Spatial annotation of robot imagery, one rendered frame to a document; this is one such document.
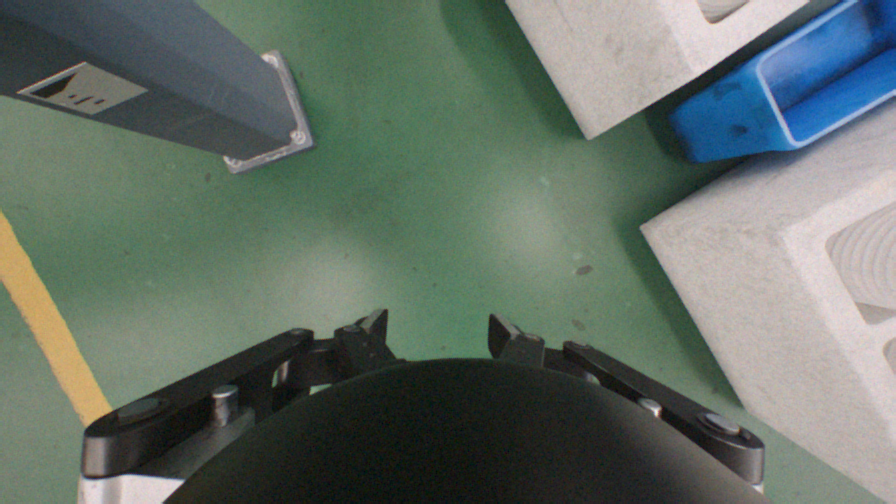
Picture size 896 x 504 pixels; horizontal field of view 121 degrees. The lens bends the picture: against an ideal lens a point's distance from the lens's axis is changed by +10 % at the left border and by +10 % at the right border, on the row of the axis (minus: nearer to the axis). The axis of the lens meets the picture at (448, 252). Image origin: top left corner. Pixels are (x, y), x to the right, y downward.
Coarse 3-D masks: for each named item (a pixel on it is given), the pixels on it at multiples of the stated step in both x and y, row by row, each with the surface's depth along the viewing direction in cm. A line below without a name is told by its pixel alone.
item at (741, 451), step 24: (576, 360) 10; (600, 360) 9; (600, 384) 8; (624, 384) 8; (648, 384) 7; (672, 408) 6; (696, 408) 6; (696, 432) 6; (720, 432) 5; (744, 432) 5; (720, 456) 5; (744, 456) 5; (744, 480) 5
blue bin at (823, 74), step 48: (864, 0) 35; (768, 48) 33; (816, 48) 36; (864, 48) 36; (720, 96) 30; (768, 96) 26; (816, 96) 35; (864, 96) 28; (720, 144) 33; (768, 144) 29
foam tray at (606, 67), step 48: (528, 0) 32; (576, 0) 27; (624, 0) 22; (672, 0) 20; (768, 0) 20; (576, 48) 30; (624, 48) 25; (672, 48) 21; (720, 48) 21; (576, 96) 35; (624, 96) 28
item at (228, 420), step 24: (216, 408) 6; (240, 408) 6; (192, 432) 6; (216, 432) 6; (240, 432) 6; (168, 456) 5; (192, 456) 5; (96, 480) 4; (120, 480) 4; (144, 480) 4; (168, 480) 4
